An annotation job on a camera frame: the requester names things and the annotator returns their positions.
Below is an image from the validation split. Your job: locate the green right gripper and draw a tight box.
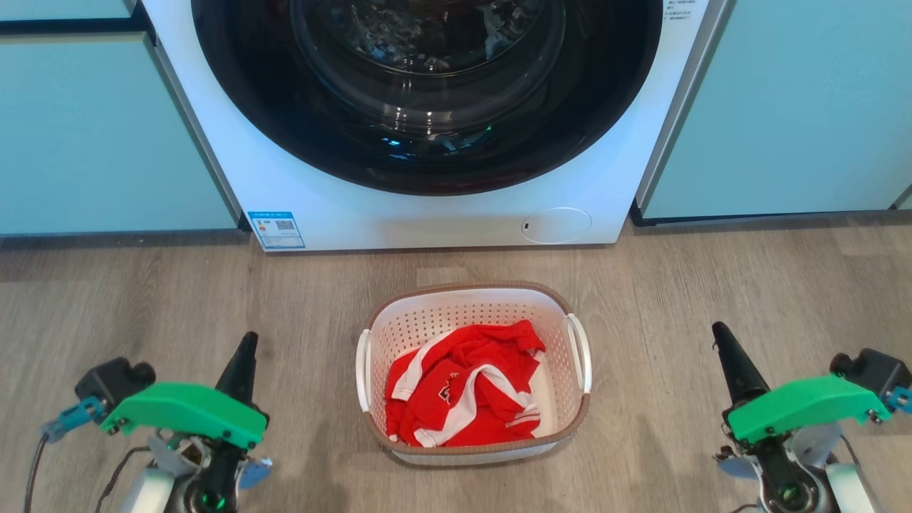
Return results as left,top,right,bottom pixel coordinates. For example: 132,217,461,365
711,321,892,445

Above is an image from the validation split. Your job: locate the red and white garment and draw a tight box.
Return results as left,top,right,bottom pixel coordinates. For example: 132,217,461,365
385,319,546,449

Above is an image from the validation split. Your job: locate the round white filter cover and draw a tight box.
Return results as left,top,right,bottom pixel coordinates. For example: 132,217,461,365
522,207,593,245

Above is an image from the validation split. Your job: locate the light green cabinet drawer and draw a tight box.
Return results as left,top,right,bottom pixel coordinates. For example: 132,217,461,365
0,0,138,21

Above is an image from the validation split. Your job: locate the thin black cable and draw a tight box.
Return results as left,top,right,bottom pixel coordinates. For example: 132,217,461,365
95,446,152,513
24,435,49,513

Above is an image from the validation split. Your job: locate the blue energy label sticker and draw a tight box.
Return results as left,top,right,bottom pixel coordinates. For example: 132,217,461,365
247,211,306,251

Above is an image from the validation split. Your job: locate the white perforated laundry basket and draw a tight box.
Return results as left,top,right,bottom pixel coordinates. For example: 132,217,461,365
355,281,593,467

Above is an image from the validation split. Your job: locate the dark round washing machine door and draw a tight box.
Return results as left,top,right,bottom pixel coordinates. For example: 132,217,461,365
191,0,664,197

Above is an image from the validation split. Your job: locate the light green cabinet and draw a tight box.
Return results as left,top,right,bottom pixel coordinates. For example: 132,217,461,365
631,0,912,227
0,32,244,237

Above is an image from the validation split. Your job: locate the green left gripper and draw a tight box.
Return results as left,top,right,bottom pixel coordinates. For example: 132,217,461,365
98,331,269,451

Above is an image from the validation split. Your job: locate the white front-load washing machine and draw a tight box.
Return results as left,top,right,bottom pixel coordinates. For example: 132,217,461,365
141,0,735,253

